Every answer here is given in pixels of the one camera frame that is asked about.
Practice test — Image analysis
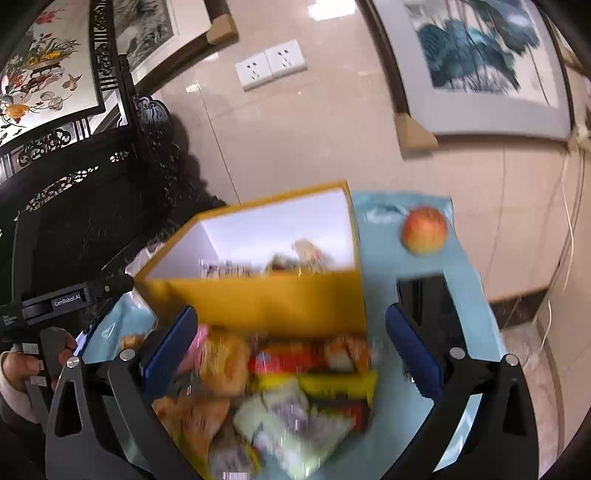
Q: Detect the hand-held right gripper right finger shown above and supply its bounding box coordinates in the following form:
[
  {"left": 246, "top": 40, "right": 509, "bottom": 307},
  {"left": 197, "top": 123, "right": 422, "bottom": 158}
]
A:
[{"left": 385, "top": 302, "right": 539, "bottom": 480}]

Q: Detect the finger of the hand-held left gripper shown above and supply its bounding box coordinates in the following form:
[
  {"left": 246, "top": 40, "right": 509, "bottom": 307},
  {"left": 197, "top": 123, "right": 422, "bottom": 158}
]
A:
[{"left": 90, "top": 275, "right": 136, "bottom": 305}]

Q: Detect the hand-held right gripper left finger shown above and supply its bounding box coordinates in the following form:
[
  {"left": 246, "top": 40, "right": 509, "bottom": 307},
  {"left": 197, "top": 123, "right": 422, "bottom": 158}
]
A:
[{"left": 45, "top": 305, "right": 199, "bottom": 480}]

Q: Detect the clear golden biscuit packet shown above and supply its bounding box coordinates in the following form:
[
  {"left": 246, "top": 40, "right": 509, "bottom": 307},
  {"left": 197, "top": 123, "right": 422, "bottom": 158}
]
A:
[{"left": 196, "top": 333, "right": 254, "bottom": 398}]

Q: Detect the small orange snack packet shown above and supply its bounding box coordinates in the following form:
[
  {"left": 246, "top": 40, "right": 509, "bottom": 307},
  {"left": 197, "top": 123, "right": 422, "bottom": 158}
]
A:
[{"left": 323, "top": 336, "right": 372, "bottom": 372}]

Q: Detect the clear orange cracker packet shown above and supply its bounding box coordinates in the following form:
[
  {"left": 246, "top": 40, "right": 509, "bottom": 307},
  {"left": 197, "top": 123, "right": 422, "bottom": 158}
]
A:
[{"left": 152, "top": 396, "right": 232, "bottom": 472}]

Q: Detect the yellow long snack packet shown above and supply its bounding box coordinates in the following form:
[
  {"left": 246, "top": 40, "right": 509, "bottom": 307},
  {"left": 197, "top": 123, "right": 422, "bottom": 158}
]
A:
[{"left": 256, "top": 370, "right": 378, "bottom": 400}]

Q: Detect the red long snack packet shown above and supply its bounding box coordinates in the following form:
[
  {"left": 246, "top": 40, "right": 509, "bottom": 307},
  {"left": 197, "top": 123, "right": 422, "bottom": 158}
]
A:
[{"left": 249, "top": 348, "right": 326, "bottom": 376}]

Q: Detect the yellow cardboard box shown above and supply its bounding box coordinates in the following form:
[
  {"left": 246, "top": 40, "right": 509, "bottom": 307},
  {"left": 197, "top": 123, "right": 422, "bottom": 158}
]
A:
[{"left": 134, "top": 181, "right": 368, "bottom": 342}]

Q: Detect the black print snack packet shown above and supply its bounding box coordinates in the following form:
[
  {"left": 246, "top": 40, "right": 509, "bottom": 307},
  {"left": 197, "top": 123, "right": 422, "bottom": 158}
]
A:
[{"left": 233, "top": 381, "right": 356, "bottom": 480}]

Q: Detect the large clear puffed snack packet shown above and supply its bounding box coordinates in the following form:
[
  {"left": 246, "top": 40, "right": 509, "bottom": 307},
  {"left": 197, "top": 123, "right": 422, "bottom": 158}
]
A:
[{"left": 265, "top": 239, "right": 335, "bottom": 276}]

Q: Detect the person's left hand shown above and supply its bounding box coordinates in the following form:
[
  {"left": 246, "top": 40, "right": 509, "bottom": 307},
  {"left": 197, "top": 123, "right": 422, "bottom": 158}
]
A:
[{"left": 0, "top": 351, "right": 47, "bottom": 393}]

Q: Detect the white tissue pack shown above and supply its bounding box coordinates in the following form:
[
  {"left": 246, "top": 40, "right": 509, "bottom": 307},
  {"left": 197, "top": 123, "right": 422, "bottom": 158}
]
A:
[{"left": 124, "top": 244, "right": 162, "bottom": 278}]

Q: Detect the black smartphone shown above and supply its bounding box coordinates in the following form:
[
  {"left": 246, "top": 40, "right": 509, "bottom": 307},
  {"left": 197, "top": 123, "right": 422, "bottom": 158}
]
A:
[{"left": 396, "top": 272, "right": 476, "bottom": 370}]

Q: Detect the carved dark wooden screen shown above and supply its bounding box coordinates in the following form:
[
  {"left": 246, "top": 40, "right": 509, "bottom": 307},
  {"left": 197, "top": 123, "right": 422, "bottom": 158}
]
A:
[{"left": 0, "top": 0, "right": 227, "bottom": 324}]

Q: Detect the light blue printed tablecloth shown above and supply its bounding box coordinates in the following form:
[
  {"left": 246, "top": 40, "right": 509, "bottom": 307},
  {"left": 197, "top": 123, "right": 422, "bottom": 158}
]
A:
[{"left": 78, "top": 191, "right": 509, "bottom": 480}]

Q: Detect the red apple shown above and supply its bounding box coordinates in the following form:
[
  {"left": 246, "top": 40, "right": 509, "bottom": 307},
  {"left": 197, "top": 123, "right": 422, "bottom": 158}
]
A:
[{"left": 401, "top": 206, "right": 450, "bottom": 254}]

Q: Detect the cardboard corner protector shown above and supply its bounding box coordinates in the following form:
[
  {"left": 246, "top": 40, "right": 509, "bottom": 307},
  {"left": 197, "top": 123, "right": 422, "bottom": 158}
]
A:
[
  {"left": 206, "top": 13, "right": 239, "bottom": 45},
  {"left": 394, "top": 113, "right": 438, "bottom": 155}
]

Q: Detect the framed grey ink painting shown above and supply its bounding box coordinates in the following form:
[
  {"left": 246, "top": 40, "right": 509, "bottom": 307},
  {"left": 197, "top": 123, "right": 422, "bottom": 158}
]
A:
[{"left": 111, "top": 0, "right": 238, "bottom": 88}]

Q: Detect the framed blue lotus painting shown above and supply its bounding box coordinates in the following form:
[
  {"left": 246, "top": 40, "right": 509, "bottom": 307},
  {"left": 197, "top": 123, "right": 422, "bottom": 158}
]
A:
[{"left": 355, "top": 0, "right": 580, "bottom": 158}]

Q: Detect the white cable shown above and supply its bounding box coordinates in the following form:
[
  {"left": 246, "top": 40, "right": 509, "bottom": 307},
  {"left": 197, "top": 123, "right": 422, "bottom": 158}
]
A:
[{"left": 531, "top": 134, "right": 591, "bottom": 370}]

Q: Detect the white wall socket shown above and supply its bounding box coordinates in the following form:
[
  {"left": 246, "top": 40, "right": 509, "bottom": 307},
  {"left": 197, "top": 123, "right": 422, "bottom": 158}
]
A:
[
  {"left": 265, "top": 39, "right": 308, "bottom": 79},
  {"left": 235, "top": 52, "right": 273, "bottom": 90}
]

